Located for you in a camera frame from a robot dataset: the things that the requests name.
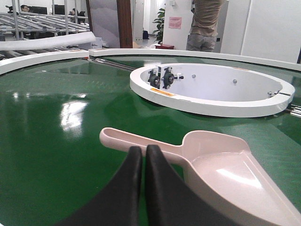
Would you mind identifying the metal roller conveyor rack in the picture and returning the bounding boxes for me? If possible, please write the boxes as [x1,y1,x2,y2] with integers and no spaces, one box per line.
[0,0,90,41]

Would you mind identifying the white guard rail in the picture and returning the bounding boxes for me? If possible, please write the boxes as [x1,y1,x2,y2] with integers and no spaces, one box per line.
[89,48,301,71]
[0,49,89,75]

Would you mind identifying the right black bearing mount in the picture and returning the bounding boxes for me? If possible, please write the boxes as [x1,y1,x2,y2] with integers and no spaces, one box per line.
[163,67,184,89]

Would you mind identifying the white inner conveyor ring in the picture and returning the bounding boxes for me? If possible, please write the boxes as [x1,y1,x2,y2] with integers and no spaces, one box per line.
[129,63,296,118]

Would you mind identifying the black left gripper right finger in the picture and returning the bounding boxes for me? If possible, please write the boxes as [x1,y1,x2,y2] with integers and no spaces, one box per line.
[145,145,232,226]

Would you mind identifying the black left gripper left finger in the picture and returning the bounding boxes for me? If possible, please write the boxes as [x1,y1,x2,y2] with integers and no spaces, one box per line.
[56,146,143,226]

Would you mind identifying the green potted plant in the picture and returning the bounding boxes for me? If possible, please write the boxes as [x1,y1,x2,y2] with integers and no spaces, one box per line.
[152,8,165,44]

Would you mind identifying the black bearing mount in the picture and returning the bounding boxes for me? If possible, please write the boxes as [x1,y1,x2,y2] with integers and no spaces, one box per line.
[163,67,184,89]
[148,69,160,89]

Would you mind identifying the chrome conveyor rollers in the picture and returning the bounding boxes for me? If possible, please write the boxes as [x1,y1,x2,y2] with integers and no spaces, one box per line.
[285,104,301,118]

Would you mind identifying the brown wooden pillar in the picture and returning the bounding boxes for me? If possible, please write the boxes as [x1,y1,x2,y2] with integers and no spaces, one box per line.
[117,0,133,48]

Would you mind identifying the white foam roll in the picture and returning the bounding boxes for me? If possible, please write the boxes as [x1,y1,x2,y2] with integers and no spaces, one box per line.
[0,32,96,51]

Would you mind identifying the white outer guard rail left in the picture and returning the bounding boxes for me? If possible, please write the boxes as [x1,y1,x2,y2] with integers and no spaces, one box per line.
[0,49,89,75]

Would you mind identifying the left black bearing mount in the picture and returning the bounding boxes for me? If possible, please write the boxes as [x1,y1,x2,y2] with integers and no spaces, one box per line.
[148,69,160,89]

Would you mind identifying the person in beige shirt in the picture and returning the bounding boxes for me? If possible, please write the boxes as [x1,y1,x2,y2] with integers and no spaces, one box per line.
[186,0,224,52]

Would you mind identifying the beige plastic dustpan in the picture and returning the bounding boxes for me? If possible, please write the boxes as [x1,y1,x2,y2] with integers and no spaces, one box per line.
[99,128,301,226]

